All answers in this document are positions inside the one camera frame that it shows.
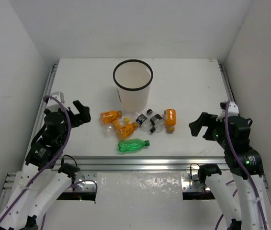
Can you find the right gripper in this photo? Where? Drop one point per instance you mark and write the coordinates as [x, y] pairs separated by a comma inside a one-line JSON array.
[[205, 119]]

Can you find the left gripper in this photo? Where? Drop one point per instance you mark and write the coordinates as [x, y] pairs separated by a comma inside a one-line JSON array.
[[77, 117]]

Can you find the orange juice bottle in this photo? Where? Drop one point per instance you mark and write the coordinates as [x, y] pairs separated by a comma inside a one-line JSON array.
[[127, 130], [110, 116], [170, 120]]

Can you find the clear bottle black label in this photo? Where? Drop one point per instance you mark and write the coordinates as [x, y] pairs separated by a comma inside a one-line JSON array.
[[157, 122]]

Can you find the clear bottle blue label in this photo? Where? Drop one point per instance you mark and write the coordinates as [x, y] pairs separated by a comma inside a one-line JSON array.
[[143, 121]]

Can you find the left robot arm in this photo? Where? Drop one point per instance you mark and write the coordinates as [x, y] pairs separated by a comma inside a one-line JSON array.
[[37, 188]]

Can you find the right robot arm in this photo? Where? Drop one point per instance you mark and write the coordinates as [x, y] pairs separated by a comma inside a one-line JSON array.
[[246, 166]]

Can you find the white bin with black rim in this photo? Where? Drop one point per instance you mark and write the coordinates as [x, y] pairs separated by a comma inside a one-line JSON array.
[[133, 78]]

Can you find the clear bottle yellow cap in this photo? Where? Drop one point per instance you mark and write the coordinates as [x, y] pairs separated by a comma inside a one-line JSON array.
[[111, 128]]

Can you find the green plastic bottle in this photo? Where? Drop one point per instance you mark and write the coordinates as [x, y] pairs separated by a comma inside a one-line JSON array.
[[132, 145]]

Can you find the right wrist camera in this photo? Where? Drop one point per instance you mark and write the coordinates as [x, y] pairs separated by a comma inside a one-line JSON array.
[[232, 111]]

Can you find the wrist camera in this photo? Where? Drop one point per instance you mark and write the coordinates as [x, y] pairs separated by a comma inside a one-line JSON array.
[[232, 111], [52, 105]]

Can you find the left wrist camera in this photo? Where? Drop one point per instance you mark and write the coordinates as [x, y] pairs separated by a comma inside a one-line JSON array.
[[52, 105]]

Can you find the left aluminium side rail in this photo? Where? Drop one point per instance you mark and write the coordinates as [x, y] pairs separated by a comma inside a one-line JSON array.
[[40, 115]]

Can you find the aluminium side rail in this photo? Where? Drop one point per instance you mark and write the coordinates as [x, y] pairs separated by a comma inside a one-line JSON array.
[[40, 115], [226, 82]]

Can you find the right aluminium side rail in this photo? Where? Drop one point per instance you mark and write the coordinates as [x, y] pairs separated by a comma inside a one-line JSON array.
[[226, 82]]

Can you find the aluminium front rail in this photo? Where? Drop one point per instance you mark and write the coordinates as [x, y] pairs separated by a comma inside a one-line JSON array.
[[144, 164]]

